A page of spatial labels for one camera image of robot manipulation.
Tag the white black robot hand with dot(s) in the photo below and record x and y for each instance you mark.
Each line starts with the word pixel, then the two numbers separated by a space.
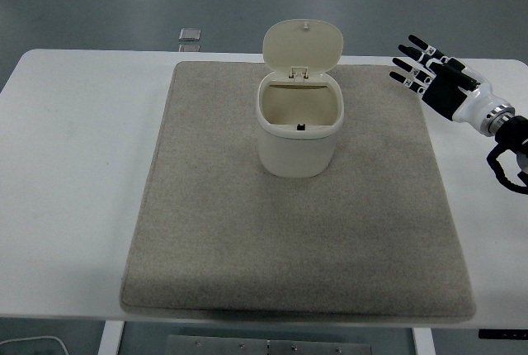
pixel 447 91

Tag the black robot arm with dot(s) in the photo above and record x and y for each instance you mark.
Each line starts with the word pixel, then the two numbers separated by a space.
pixel 511 136

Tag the cream bin with flip lid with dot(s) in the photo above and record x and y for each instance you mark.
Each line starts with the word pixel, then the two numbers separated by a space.
pixel 295 148

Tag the grey beige felt mat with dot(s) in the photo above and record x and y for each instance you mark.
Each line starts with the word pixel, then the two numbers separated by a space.
pixel 255 239

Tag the black table control panel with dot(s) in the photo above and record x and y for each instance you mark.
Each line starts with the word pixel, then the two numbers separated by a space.
pixel 503 333

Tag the white table leg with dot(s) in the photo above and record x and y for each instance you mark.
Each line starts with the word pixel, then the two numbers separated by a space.
pixel 422 342
pixel 110 338

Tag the small metal floor plate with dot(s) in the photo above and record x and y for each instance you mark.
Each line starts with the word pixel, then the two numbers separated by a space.
pixel 190 34
pixel 189 48

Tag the grey metal plate with screws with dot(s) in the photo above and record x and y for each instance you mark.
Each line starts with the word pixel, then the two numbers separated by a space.
pixel 268 346

